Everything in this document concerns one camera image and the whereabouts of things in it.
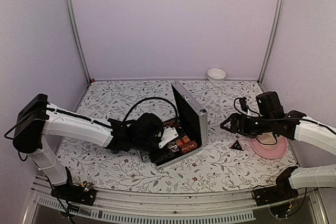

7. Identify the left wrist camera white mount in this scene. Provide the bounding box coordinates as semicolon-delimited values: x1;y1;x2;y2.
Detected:
159;127;178;148

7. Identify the black red triangle piece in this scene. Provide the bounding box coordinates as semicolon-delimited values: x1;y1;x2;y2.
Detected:
229;140;244;151

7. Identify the aluminium frame post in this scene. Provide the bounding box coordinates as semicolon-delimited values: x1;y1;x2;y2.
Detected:
64;0;91;84
258;0;285;86

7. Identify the white bowl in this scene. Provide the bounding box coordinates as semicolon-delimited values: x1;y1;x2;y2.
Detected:
207;68;226;84

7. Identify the left aluminium frame post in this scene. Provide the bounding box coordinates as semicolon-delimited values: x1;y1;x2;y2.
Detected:
64;0;91;84

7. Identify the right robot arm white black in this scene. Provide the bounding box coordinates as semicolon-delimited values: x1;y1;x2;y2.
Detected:
220;91;335;201

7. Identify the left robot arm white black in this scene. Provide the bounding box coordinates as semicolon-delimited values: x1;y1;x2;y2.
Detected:
4;93;177;200

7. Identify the aluminium poker case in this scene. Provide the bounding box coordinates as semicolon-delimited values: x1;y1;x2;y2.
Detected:
139;81;208;170

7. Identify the red card deck box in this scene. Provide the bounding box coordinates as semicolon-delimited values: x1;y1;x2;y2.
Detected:
176;136;191;146

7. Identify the pink plate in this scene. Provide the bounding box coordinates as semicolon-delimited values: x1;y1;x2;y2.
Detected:
249;136;288;159

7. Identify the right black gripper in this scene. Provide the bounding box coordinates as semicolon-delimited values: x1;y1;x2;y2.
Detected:
220;113;275;138

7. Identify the floral table mat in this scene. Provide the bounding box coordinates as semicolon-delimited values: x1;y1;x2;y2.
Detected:
57;80;297;194

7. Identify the right aluminium frame post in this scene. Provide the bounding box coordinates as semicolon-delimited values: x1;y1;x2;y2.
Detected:
258;0;285;86

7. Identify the cream cup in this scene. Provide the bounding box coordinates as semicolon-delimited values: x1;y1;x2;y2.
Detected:
257;133;276;144

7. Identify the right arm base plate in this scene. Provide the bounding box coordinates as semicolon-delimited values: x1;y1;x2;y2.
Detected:
251;166;299;206

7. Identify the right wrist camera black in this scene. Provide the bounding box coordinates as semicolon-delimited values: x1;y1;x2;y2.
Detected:
233;97;260;117

